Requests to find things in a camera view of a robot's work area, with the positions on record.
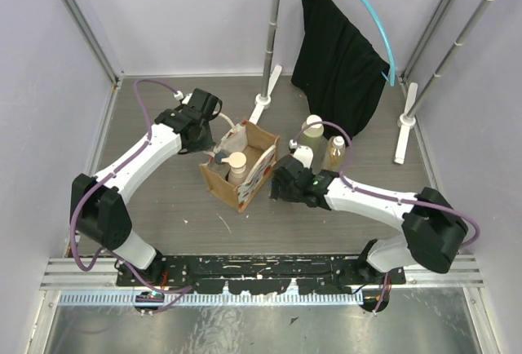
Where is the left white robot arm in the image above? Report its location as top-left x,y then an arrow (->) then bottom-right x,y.
70,89 -> 223,285

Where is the beige pump dispenser bottle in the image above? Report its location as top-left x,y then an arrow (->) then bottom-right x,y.
226,152 -> 248,186

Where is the clear amber liquid bottle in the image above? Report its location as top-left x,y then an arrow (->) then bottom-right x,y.
321,135 -> 346,172

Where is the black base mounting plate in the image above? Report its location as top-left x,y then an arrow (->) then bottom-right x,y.
139,254 -> 384,295

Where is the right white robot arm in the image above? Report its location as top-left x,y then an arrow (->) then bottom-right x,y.
271,154 -> 468,284

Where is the aluminium frame rail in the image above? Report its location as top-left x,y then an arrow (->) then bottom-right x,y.
41,254 -> 483,294

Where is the cream round cap bottle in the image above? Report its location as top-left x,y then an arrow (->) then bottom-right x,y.
299,114 -> 324,157

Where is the black hanging cloth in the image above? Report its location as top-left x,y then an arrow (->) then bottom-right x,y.
291,0 -> 390,138

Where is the silver clothes rack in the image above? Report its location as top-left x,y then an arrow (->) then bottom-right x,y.
252,0 -> 517,167

